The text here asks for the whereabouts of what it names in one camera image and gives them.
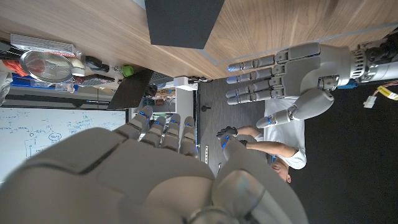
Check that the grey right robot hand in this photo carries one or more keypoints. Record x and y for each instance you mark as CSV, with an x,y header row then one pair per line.
x,y
140,180

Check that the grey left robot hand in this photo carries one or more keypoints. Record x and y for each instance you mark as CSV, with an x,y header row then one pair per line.
x,y
308,71

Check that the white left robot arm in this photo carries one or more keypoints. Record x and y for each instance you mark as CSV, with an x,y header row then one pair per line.
x,y
379,62

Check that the person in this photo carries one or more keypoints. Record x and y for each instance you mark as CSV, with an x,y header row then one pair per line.
x,y
286,137

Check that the whiteboard with blue writing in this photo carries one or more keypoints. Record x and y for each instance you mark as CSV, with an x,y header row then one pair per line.
x,y
46,133

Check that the black oval case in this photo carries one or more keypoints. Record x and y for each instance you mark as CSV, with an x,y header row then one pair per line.
x,y
97,64

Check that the black square box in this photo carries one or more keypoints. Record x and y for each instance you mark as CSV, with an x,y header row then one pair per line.
x,y
183,21

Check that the blue storage bin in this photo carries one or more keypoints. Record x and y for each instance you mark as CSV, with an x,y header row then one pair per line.
x,y
21,82

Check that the white plastic bag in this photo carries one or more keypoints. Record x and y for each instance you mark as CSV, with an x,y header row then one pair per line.
x,y
4,88

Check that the long white box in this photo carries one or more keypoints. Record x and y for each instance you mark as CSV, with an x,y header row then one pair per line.
x,y
43,45

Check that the red crumpled wrapper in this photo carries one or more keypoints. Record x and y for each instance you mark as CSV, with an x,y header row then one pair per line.
x,y
14,67

